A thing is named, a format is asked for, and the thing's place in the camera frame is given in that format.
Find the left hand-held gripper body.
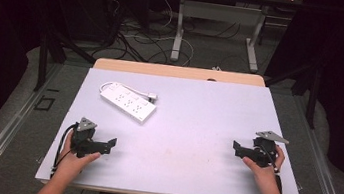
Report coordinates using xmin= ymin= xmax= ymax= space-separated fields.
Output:
xmin=67 ymin=115 xmax=101 ymax=162

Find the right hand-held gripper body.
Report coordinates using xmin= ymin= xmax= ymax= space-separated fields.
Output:
xmin=249 ymin=128 xmax=291 ymax=171

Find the person's right hand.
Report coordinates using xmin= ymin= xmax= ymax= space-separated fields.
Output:
xmin=238 ymin=140 xmax=288 ymax=190

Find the person's left hand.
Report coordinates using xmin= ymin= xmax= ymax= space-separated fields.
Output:
xmin=54 ymin=129 xmax=104 ymax=183

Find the white power strip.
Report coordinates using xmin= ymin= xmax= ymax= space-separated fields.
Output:
xmin=96 ymin=81 xmax=160 ymax=126

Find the pale table cover board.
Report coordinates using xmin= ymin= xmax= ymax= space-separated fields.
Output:
xmin=34 ymin=58 xmax=318 ymax=194

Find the white plug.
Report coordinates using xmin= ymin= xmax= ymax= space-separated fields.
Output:
xmin=146 ymin=93 xmax=159 ymax=105

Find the black metal stand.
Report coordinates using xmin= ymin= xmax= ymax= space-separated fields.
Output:
xmin=258 ymin=53 xmax=326 ymax=131
xmin=33 ymin=23 xmax=101 ymax=100

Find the dark computer tower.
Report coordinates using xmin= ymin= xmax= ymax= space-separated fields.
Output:
xmin=46 ymin=0 xmax=121 ymax=47

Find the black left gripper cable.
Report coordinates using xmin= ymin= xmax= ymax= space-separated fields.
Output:
xmin=49 ymin=120 xmax=79 ymax=181

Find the black floor outlet frame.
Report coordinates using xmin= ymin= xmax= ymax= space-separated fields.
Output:
xmin=33 ymin=94 xmax=57 ymax=114

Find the white power strip cable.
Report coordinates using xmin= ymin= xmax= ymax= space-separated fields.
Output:
xmin=98 ymin=80 xmax=153 ymax=100

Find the bundle of black floor cables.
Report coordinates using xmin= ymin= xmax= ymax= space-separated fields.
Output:
xmin=91 ymin=0 xmax=181 ymax=68

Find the white floor cable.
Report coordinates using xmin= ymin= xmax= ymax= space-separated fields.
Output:
xmin=120 ymin=29 xmax=198 ymax=69

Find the white metal desk frame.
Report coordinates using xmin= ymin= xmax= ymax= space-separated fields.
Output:
xmin=150 ymin=0 xmax=307 ymax=79

